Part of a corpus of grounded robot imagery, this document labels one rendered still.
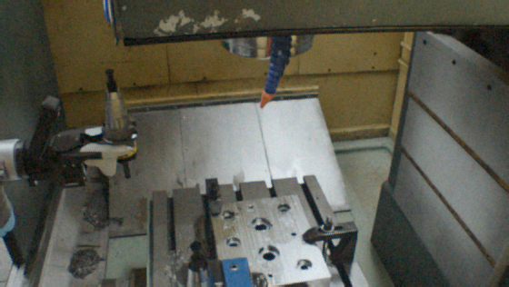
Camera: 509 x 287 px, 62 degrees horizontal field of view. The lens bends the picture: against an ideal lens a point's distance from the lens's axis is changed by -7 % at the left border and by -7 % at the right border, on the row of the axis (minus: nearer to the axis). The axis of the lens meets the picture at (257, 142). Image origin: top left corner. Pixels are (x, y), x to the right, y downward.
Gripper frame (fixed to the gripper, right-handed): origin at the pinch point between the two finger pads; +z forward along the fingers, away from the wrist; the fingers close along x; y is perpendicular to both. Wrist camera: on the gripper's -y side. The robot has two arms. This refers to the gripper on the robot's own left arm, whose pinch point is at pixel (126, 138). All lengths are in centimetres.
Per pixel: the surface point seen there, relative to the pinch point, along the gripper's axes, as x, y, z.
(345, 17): 32, -29, 26
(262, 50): 7.3, -17.2, 23.3
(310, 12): 32.3, -30.1, 23.0
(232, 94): -100, 42, 31
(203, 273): 32.1, 2.2, 10.8
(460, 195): 6, 19, 68
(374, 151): -92, 74, 96
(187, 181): -68, 60, 9
